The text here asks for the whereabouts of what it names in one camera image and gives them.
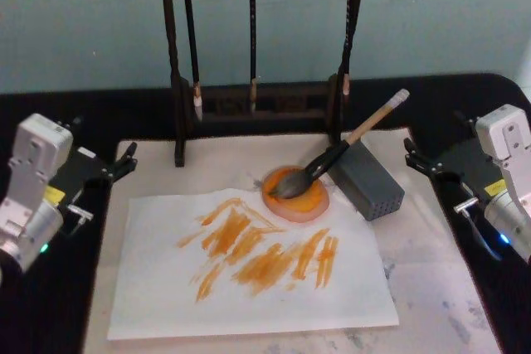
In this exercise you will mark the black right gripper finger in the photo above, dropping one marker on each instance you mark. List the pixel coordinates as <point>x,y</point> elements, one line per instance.
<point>417,151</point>
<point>419,165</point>

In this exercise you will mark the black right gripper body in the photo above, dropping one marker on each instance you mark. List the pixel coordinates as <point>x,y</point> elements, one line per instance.
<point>469,171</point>

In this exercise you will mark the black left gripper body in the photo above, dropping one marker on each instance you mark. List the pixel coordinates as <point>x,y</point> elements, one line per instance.
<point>76,176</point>

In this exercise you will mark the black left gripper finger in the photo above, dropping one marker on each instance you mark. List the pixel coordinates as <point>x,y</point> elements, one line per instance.
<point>124,171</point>
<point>126,155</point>

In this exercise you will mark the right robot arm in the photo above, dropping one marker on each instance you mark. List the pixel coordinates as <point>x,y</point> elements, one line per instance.
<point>508,155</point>

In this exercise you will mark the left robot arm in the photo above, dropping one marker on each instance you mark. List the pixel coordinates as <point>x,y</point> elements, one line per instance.
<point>29,188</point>

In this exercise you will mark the grey perforated block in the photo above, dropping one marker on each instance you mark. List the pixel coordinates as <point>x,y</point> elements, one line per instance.
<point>365,184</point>

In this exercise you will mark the dark wooden brush rack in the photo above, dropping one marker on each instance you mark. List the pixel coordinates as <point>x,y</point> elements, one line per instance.
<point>178,101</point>

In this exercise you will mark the white felt mat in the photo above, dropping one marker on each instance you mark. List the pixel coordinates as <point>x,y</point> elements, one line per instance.
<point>431,287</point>

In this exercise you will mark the white paper with orange strokes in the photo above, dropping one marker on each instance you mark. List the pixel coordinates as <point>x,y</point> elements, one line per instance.
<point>166,287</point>

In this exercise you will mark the round dish with orange paint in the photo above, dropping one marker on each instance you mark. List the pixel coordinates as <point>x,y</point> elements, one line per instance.
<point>298,209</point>

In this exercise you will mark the thin hanging black brush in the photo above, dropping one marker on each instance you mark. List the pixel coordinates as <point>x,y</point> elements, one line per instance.
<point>191,39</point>
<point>252,39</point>
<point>347,39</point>

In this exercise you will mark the black table cloth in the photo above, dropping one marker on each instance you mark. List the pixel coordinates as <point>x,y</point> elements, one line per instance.
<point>45,312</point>

